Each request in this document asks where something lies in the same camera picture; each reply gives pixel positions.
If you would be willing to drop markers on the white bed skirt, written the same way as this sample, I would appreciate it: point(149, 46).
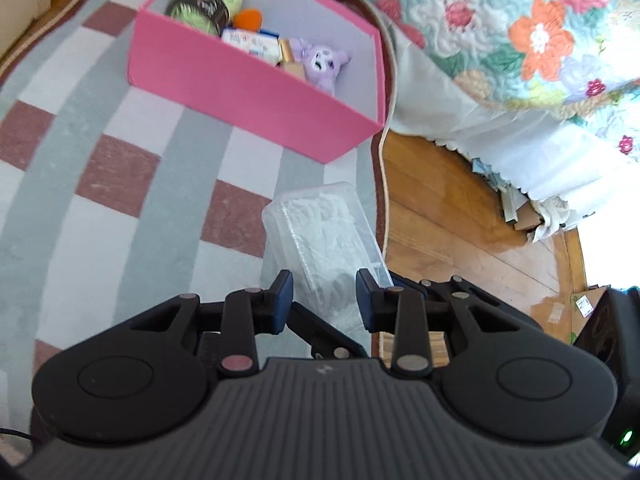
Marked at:
point(450, 110)

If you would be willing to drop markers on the checkered cartoon rug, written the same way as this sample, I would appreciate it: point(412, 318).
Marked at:
point(100, 210)

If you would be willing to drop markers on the white tissue pack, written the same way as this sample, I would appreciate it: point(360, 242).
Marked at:
point(250, 45)

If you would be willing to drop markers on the beige foundation bottle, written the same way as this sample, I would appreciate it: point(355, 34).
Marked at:
point(290, 60)

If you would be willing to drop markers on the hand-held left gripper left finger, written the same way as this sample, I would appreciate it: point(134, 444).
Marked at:
point(285, 300)

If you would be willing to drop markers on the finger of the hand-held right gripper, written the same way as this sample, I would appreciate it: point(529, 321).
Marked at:
point(320, 332)
point(492, 300)

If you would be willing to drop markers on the pink cardboard box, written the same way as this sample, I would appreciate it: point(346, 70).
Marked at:
point(250, 95)

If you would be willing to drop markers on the clear plastic floss pick box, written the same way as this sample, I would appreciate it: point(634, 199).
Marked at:
point(325, 230)

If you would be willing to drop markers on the cream cabinet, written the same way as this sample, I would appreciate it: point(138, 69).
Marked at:
point(20, 0)

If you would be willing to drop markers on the orange makeup sponge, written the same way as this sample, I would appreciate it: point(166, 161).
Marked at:
point(250, 19)

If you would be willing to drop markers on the brown cardboard piece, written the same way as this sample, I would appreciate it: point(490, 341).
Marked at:
point(530, 217)

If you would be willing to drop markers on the cardboard box with label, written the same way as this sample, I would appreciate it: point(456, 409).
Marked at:
point(582, 310)

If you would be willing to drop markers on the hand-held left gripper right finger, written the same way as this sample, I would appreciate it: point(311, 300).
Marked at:
point(364, 300)

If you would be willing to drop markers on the purple plush toy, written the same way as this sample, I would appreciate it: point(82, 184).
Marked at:
point(320, 67)

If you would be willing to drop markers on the floral quilt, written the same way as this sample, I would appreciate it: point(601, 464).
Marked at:
point(500, 20)

